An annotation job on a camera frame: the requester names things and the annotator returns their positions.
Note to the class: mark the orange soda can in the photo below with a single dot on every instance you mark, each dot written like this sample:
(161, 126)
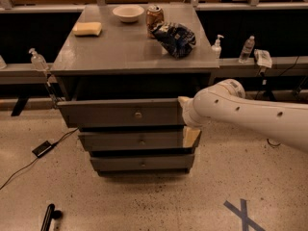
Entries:
(154, 16)

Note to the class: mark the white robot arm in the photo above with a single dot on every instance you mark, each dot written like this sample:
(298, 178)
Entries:
(225, 101)

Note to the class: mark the right pump sanitizer bottle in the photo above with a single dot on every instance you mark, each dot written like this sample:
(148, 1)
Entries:
(216, 46)

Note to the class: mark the grey middle drawer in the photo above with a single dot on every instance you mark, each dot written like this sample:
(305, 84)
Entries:
(134, 140)

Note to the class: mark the grey drawer cabinet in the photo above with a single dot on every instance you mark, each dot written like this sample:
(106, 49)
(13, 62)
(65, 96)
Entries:
(124, 63)

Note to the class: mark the black power adapter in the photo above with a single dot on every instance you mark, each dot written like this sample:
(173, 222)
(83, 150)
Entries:
(42, 149)

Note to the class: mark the grey top drawer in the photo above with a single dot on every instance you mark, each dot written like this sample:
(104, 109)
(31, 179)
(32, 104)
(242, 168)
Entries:
(121, 113)

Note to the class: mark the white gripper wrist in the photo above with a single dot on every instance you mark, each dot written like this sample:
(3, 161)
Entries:
(188, 115)

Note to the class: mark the clear water bottle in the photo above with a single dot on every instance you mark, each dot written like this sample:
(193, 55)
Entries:
(247, 49)

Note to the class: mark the white bowl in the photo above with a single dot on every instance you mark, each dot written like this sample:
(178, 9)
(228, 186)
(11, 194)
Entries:
(128, 13)

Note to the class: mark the blue chip bag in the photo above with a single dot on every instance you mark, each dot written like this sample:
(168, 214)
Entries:
(177, 39)

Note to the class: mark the left pump sanitizer bottle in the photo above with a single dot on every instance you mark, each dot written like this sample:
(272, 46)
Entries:
(38, 60)

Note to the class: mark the white crumpled packet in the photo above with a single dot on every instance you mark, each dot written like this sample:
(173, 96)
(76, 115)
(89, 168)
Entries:
(263, 58)

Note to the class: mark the pump sanitizer bottle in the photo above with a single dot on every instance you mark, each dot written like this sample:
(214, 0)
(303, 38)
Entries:
(216, 46)
(38, 60)

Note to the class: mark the black handle object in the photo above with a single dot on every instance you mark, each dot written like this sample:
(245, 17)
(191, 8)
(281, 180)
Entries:
(50, 214)

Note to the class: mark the grey bottom drawer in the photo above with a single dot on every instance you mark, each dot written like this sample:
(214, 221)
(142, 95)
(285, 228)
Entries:
(142, 162)

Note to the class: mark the yellow sponge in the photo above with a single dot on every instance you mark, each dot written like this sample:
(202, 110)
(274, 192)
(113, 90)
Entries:
(87, 28)

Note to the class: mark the grey drawer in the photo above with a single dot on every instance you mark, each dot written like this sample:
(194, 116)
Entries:
(121, 113)
(134, 140)
(142, 162)

